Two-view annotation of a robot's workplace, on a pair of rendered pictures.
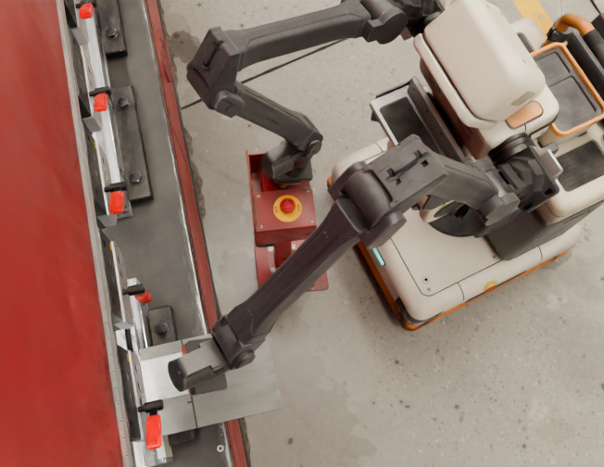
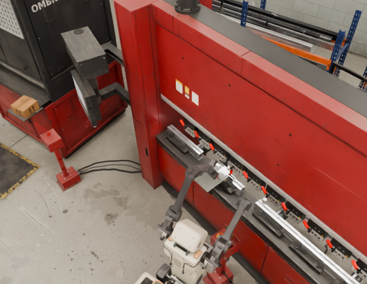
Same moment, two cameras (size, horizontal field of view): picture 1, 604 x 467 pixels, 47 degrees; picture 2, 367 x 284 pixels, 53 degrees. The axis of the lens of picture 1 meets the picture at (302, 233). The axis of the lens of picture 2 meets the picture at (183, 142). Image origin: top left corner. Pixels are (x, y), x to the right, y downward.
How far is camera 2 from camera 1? 243 cm
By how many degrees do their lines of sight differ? 59
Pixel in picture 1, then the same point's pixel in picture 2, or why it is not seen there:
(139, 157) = (262, 220)
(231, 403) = (204, 176)
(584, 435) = (103, 274)
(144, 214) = (251, 210)
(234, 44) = (242, 202)
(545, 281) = not seen: outside the picture
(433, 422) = (151, 254)
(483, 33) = (191, 228)
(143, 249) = not seen: hidden behind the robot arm
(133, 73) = (282, 243)
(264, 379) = (200, 182)
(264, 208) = not seen: hidden behind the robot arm
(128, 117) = (273, 227)
